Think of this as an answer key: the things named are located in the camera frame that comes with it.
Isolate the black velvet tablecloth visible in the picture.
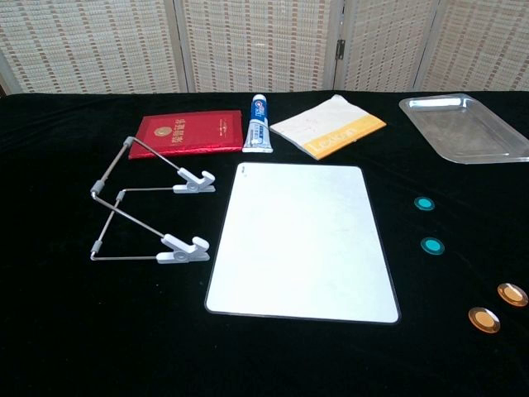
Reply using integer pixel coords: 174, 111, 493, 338
0, 89, 529, 397

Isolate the woven folding screen panel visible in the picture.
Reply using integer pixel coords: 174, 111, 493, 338
0, 0, 185, 95
412, 0, 529, 93
172, 0, 346, 94
332, 0, 446, 93

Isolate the stainless steel tray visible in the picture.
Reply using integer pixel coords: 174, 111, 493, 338
398, 93, 529, 165

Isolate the red certificate book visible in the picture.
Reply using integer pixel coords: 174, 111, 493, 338
127, 109, 245, 160

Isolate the white and yellow box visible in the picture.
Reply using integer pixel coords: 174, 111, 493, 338
269, 93, 388, 161

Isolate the orange disc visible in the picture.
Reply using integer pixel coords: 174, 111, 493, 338
467, 306, 502, 334
497, 282, 529, 308

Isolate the blue white toothpaste tube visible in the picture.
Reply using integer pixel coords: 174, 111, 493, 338
241, 93, 274, 155

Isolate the white magnetic board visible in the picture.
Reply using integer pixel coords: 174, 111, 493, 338
204, 161, 403, 325

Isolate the wire stand with white clips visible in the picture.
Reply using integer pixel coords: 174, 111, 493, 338
88, 136, 217, 265

